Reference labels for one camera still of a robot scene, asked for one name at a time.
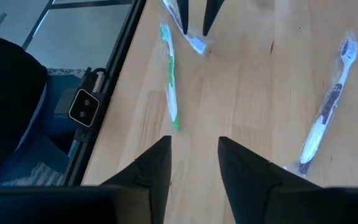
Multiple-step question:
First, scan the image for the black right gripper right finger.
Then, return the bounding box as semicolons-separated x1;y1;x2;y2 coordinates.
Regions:
218;136;358;224

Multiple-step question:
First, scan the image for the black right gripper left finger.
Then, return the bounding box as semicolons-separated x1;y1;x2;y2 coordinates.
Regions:
0;135;173;224

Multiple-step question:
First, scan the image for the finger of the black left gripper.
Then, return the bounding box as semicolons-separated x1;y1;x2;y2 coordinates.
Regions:
177;0;190;36
201;0;226;37

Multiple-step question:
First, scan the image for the green toothbrush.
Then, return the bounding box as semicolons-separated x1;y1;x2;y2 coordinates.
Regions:
159;23;180;131

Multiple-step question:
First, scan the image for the person's torso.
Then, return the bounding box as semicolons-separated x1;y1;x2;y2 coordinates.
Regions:
0;29;48;180

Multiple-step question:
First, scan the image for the black table-level camera box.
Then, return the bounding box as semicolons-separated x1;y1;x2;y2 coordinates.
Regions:
54;88;101;129

